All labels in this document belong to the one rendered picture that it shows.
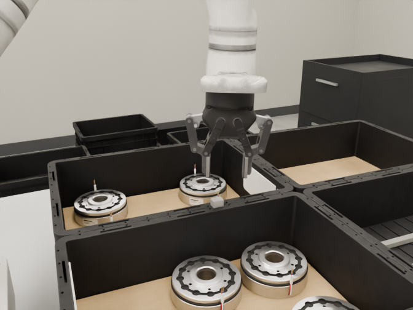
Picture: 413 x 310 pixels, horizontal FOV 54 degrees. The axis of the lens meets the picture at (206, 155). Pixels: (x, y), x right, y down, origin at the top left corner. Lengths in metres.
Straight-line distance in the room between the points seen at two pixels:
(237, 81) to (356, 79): 1.60
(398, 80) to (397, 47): 2.36
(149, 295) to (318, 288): 0.25
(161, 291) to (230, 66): 0.35
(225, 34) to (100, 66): 3.10
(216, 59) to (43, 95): 3.10
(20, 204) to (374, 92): 1.67
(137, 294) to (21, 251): 0.45
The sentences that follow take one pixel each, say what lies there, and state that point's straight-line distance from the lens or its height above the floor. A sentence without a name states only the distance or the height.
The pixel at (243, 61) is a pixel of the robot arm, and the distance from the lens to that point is 0.58.
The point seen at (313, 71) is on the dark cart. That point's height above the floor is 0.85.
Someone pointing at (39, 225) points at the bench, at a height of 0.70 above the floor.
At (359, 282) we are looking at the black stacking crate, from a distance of 0.62.
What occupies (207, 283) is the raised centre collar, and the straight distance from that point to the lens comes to 0.59.
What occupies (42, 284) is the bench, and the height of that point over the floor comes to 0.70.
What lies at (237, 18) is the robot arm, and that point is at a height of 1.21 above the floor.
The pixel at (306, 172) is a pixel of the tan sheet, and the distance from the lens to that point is 1.04.
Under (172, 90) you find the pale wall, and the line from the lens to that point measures 3.87.
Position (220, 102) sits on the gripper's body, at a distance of 0.59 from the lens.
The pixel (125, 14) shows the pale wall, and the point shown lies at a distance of 3.66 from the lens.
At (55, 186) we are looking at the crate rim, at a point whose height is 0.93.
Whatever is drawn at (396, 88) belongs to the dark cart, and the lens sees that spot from 2.29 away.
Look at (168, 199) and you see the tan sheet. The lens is 0.89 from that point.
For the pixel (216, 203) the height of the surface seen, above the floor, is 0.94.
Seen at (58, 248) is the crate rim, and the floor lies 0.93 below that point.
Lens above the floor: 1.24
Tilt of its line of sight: 22 degrees down
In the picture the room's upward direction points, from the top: straight up
